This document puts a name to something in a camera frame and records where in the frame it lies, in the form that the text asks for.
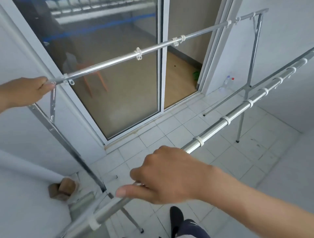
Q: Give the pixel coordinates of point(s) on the orange plastic chair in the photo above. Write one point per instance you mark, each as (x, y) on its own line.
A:
(94, 77)

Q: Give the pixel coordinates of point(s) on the person's left forearm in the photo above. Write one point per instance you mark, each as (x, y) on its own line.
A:
(3, 98)

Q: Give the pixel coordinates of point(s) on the blue capped plastic bottle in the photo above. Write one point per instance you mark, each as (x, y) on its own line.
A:
(227, 80)

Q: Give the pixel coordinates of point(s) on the red capped plastic bottle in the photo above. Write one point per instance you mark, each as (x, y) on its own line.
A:
(232, 82)

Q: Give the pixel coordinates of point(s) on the person's right hand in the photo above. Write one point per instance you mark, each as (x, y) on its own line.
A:
(176, 176)

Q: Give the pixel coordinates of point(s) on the metal bed frame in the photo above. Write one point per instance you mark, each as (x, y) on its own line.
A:
(98, 9)

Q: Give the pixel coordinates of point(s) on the dark trouser leg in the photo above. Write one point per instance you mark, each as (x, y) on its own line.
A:
(192, 229)

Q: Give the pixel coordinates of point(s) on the person's right forearm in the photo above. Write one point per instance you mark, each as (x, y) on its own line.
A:
(265, 208)

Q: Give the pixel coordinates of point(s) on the person's right thumb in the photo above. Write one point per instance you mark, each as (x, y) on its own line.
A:
(132, 191)

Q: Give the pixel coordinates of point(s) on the person's left thumb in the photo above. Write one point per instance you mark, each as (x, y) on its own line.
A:
(48, 86)

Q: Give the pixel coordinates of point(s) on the person's left hand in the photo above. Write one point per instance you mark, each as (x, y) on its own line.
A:
(24, 92)

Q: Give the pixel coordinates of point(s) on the black shoe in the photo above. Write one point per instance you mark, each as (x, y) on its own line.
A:
(177, 217)

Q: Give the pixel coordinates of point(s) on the metal clothes drying rack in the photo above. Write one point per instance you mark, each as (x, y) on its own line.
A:
(147, 52)

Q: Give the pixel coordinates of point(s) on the white framed sliding glass door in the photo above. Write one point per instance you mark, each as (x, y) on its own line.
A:
(122, 103)

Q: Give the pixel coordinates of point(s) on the green object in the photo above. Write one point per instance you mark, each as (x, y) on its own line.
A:
(196, 75)

